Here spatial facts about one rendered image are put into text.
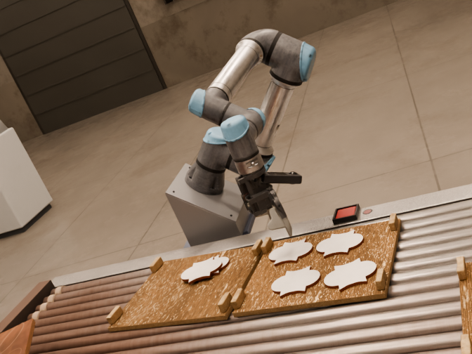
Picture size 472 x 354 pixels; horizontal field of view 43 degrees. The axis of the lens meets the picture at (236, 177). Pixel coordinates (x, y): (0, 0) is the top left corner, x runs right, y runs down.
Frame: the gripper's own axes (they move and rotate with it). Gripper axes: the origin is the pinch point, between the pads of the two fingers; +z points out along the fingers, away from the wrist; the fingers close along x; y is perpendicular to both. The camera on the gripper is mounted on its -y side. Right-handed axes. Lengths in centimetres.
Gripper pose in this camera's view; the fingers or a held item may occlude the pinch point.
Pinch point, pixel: (283, 228)
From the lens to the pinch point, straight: 174.8
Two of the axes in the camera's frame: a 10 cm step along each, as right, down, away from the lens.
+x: 3.0, 2.1, -9.3
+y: -8.8, 4.4, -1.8
